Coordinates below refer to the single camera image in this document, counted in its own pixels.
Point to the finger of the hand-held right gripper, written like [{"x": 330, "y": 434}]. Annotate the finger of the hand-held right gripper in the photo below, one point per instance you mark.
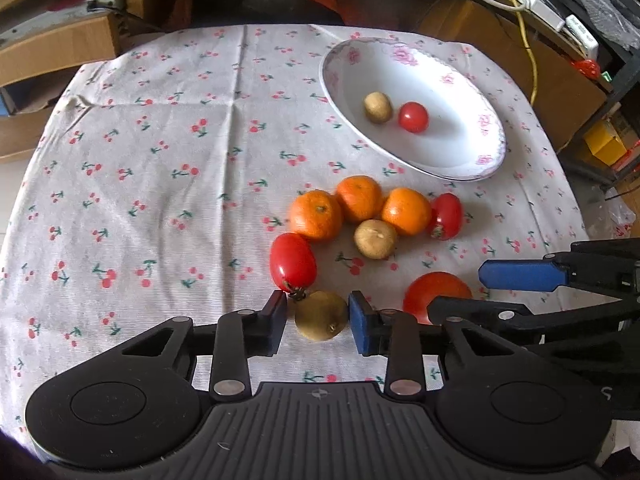
[
  {"x": 520, "y": 275},
  {"x": 500, "y": 316}
]

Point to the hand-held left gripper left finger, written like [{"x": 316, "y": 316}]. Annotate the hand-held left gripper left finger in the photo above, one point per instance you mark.
[{"x": 278, "y": 322}]

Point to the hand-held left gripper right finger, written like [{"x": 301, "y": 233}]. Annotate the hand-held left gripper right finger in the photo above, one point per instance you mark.
[{"x": 358, "y": 327}]

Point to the brown longan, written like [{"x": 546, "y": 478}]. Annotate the brown longan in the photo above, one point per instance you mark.
[
  {"x": 320, "y": 316},
  {"x": 377, "y": 107},
  {"x": 375, "y": 238}
]

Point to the oval red cherry tomato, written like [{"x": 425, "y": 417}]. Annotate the oval red cherry tomato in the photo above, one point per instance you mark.
[
  {"x": 446, "y": 215},
  {"x": 292, "y": 262}
]

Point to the large red tomato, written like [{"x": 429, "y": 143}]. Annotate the large red tomato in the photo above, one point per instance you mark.
[{"x": 435, "y": 292}]

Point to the small orange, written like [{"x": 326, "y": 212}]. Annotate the small orange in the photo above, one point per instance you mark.
[
  {"x": 316, "y": 215},
  {"x": 406, "y": 211},
  {"x": 359, "y": 197}
]

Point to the white floral plate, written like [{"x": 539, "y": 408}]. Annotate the white floral plate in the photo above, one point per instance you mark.
[{"x": 440, "y": 125}]

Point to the clear plastic bag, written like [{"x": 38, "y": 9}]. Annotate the clear plastic bag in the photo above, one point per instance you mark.
[{"x": 620, "y": 220}]

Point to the yellow box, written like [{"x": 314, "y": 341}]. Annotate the yellow box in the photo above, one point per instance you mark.
[{"x": 606, "y": 142}]

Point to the cherry print tablecloth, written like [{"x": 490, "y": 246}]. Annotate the cherry print tablecloth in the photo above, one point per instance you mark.
[{"x": 150, "y": 185}]

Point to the round red cherry tomato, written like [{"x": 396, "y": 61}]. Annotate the round red cherry tomato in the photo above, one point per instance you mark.
[{"x": 413, "y": 116}]

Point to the red ornament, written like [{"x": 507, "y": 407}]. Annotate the red ornament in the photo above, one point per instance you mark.
[{"x": 586, "y": 67}]

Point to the black metal rack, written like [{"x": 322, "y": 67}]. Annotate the black metal rack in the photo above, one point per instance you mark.
[{"x": 622, "y": 80}]

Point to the white power strip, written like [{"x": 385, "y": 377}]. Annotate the white power strip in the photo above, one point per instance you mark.
[
  {"x": 542, "y": 7},
  {"x": 582, "y": 35}
]

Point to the dark red seat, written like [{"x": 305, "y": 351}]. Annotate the dark red seat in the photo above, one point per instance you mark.
[{"x": 300, "y": 5}]

